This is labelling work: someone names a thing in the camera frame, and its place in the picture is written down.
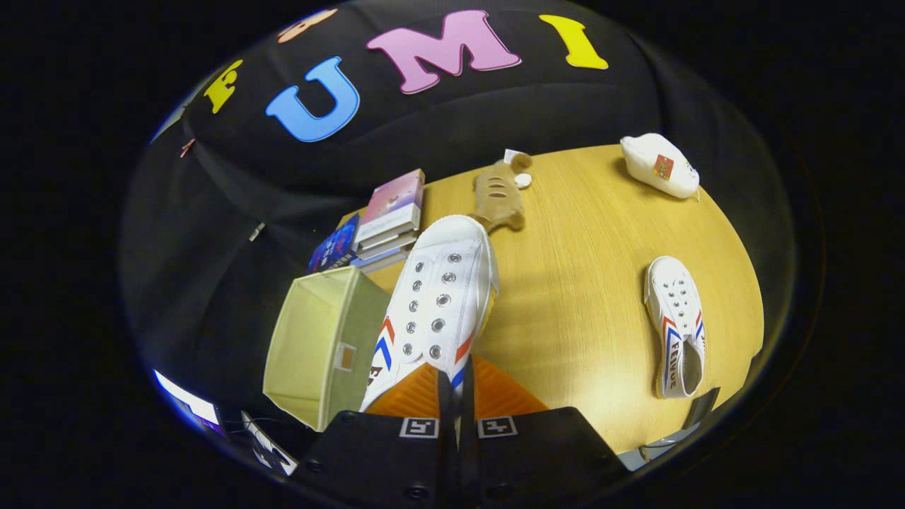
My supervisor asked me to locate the brown plush toy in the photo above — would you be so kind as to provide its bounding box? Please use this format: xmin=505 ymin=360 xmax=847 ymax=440
xmin=468 ymin=152 xmax=535 ymax=234

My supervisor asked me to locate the pale blue book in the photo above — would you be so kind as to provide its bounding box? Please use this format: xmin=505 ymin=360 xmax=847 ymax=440
xmin=349 ymin=246 xmax=412 ymax=275

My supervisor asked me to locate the black backdrop cloth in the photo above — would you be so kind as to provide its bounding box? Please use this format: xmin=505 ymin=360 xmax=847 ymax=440
xmin=120 ymin=0 xmax=793 ymax=425

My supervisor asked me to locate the white plush toy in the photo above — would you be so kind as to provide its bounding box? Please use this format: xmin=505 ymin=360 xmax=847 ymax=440
xmin=620 ymin=133 xmax=701 ymax=200

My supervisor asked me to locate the white book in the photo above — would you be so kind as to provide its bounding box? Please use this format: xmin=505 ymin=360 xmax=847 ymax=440
xmin=357 ymin=228 xmax=419 ymax=261

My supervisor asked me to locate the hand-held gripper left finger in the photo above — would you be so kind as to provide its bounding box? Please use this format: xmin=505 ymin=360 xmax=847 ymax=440
xmin=291 ymin=362 xmax=457 ymax=509

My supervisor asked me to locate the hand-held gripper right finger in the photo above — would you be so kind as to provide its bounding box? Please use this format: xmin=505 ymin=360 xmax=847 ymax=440
xmin=460 ymin=356 xmax=630 ymax=509

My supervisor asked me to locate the pink cover book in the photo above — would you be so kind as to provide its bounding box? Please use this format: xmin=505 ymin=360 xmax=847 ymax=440
xmin=354 ymin=168 xmax=426 ymax=245

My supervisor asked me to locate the computer monitor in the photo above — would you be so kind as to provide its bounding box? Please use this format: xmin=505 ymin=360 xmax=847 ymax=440
xmin=153 ymin=369 xmax=221 ymax=428

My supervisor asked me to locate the green fabric storage box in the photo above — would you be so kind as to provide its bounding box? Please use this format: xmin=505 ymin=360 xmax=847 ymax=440
xmin=263 ymin=265 xmax=391 ymax=432

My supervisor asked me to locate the white canvas shoe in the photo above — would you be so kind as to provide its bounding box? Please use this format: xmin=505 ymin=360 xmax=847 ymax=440
xmin=643 ymin=256 xmax=708 ymax=400
xmin=359 ymin=214 xmax=501 ymax=414

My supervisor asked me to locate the dark blue book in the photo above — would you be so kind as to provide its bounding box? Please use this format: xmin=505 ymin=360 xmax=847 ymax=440
xmin=308 ymin=213 xmax=361 ymax=274

